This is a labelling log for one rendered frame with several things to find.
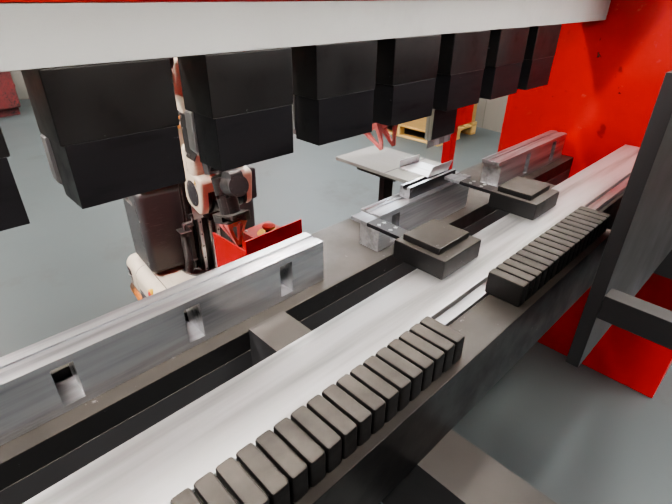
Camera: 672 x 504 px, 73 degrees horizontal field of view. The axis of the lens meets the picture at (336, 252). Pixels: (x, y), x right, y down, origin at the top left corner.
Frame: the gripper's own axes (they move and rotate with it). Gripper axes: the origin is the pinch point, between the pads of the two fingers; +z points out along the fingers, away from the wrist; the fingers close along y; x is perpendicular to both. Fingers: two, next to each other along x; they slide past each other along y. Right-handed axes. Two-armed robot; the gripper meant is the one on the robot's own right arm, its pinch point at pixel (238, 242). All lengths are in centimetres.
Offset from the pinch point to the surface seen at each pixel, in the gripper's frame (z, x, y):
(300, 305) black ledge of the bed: 2.7, -16.2, 45.5
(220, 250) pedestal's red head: 1.0, -4.9, -2.6
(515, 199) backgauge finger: -7, 30, 69
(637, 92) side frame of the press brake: -18, 120, 70
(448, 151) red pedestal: 15, 201, -55
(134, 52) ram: -44, -39, 55
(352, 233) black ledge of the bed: -1.1, 13.6, 33.2
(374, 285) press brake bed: 8.4, 6.5, 44.8
